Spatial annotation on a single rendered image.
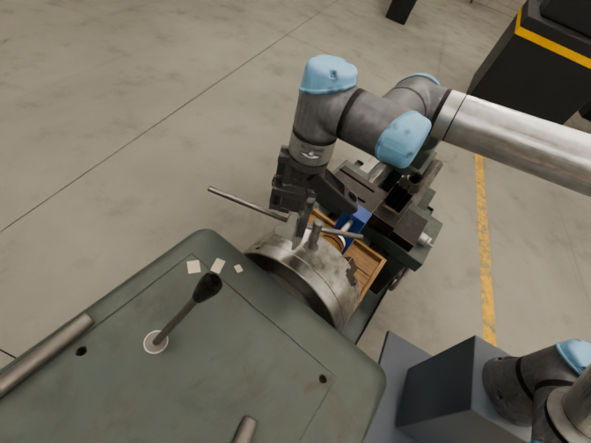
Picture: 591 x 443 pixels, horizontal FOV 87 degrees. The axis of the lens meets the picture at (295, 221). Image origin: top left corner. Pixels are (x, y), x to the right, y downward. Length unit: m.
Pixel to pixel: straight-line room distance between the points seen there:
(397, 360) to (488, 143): 0.90
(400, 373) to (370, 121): 0.99
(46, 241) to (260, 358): 1.90
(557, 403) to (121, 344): 0.73
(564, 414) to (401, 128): 0.55
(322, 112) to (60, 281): 1.89
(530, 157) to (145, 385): 0.64
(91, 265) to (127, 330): 1.59
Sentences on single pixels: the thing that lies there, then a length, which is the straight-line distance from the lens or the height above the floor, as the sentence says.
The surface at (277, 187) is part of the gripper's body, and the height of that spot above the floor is 1.40.
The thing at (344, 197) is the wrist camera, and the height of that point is 1.42.
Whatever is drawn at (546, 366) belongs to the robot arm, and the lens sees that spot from 0.87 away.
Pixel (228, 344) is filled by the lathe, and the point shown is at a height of 1.25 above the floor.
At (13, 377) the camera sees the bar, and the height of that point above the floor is 1.28.
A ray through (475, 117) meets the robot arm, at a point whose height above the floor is 1.62.
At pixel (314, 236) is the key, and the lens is 0.67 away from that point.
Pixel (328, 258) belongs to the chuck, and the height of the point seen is 1.23.
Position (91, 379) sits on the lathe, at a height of 1.26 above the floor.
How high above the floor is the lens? 1.80
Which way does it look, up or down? 48 degrees down
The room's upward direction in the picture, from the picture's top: 23 degrees clockwise
